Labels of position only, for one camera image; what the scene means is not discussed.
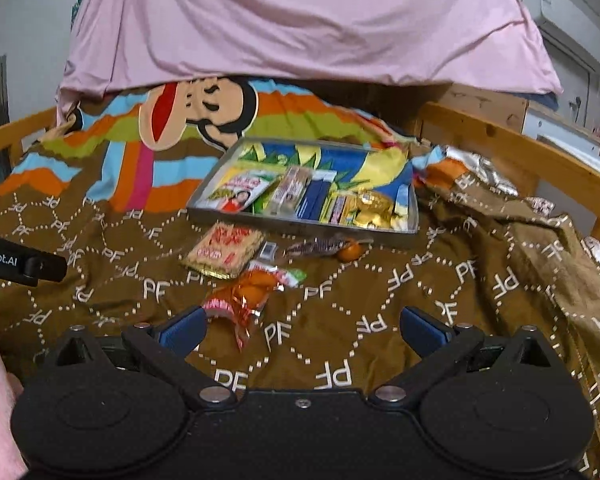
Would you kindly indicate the clear sausage snack pack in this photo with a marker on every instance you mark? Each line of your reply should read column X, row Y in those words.
column 286, row 198

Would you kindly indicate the yellow green snack pack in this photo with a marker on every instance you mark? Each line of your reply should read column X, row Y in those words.
column 340, row 208

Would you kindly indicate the orange spicy snack bag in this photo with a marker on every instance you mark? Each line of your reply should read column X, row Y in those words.
column 242, row 300

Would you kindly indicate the gold snack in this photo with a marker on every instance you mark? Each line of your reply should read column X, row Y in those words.
column 373, row 210

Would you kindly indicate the blue snack packet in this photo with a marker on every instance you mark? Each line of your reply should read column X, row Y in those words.
column 316, row 193

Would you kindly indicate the wooden cabinet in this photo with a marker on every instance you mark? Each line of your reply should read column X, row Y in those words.
column 501, row 109

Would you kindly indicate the wooden bed frame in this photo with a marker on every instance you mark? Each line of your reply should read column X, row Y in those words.
column 530, row 159

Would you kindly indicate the small orange fruit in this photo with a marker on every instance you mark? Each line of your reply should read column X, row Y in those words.
column 350, row 251

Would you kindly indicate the white red snack bag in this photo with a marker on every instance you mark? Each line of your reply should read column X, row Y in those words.
column 238, row 190

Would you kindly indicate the white air conditioner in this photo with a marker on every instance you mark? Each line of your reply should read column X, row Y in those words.
column 566, row 26

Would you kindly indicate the dried fish vacuum pack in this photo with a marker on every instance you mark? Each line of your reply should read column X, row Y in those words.
column 325, row 247

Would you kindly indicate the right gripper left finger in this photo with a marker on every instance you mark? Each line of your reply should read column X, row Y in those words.
column 161, row 351

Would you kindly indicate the metal tray with cartoon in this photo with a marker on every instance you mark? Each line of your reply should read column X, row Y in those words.
column 358, row 167

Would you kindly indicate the pink bed sheet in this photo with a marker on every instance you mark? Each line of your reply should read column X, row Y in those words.
column 123, row 44

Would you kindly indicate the biscuit packet red print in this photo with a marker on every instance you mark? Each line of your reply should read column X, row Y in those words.
column 224, row 250

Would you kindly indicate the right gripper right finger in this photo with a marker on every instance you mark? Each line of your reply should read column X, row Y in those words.
column 443, row 352

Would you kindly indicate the colourful monkey blanket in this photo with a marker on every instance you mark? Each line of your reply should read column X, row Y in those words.
column 481, row 255

